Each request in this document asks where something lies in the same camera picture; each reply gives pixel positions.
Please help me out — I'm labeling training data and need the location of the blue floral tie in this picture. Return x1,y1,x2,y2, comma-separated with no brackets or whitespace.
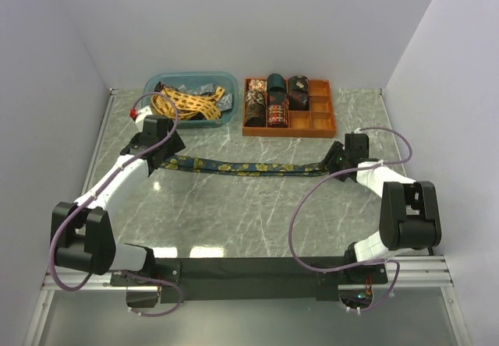
161,155,328,177

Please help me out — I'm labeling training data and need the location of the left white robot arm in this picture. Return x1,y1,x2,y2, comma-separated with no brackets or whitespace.
48,115,185,285

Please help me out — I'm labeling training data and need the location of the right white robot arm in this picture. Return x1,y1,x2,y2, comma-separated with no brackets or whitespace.
320,132,442,283

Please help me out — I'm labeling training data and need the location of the yellow patterned tie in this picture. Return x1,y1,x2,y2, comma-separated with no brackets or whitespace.
150,87,221,121

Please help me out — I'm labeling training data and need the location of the orange divided tray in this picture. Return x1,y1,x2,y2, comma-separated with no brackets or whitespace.
242,79,337,138

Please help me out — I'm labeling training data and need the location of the dark tie in bin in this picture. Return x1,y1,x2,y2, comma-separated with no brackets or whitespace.
154,82,168,97

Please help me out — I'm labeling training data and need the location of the maroon rolled tie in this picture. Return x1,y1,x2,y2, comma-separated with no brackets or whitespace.
288,90,310,111

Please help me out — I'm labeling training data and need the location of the red striped rolled tie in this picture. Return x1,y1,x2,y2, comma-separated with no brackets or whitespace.
267,104,289,128

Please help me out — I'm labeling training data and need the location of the black floral rolled tie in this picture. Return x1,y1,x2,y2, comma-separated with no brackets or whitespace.
287,75,309,94

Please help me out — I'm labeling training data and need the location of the dark red dotted rolled tie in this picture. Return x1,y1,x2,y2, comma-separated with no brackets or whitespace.
267,91,289,108

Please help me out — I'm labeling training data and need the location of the dark brown rolled tie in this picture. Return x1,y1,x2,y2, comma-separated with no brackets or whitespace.
244,104,266,127

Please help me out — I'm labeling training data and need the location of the teal rolled tie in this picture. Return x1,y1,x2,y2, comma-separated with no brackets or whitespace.
267,73,287,93

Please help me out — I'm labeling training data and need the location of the brown patterned rolled tie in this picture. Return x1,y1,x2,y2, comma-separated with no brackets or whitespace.
245,90,266,106

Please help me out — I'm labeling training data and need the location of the red white rolled tie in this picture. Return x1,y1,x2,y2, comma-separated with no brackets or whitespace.
248,79,267,92

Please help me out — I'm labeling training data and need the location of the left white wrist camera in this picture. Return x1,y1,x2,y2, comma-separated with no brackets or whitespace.
129,106,153,124

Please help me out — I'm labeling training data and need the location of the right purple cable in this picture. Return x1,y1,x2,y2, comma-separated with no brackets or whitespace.
290,126,414,314

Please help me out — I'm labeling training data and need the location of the purple cable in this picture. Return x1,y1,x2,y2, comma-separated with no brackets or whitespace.
48,91,186,317
290,126,414,314

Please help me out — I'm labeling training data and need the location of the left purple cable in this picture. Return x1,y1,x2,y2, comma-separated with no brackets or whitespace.
48,91,186,317

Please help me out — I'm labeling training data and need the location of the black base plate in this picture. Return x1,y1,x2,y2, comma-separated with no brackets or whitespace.
111,256,389,305

